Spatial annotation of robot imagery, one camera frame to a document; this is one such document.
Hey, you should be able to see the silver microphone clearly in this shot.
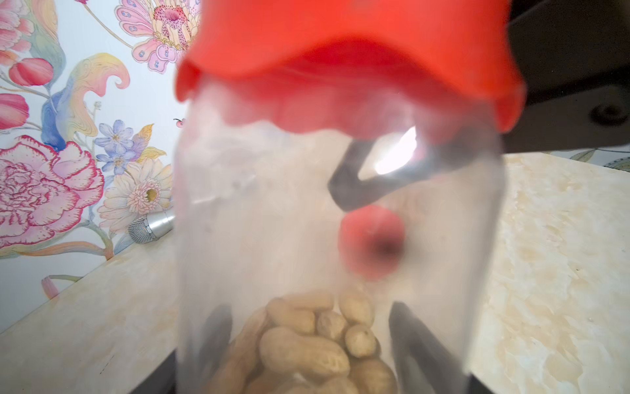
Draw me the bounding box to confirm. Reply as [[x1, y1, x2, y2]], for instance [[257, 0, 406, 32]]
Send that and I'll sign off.
[[128, 208, 175, 244]]

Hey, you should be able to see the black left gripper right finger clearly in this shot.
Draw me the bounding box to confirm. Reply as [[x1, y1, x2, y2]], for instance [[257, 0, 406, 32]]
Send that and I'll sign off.
[[467, 374, 494, 394]]

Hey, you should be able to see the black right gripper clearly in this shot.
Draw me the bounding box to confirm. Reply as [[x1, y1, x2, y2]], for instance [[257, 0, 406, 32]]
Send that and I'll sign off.
[[503, 0, 629, 153]]

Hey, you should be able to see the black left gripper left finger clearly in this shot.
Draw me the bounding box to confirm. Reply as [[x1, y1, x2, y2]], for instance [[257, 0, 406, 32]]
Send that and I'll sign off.
[[131, 351, 177, 394]]

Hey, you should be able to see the peanut jar red lid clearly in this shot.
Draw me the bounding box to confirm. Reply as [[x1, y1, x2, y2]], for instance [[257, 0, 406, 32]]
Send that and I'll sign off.
[[338, 205, 406, 282], [173, 0, 527, 394]]

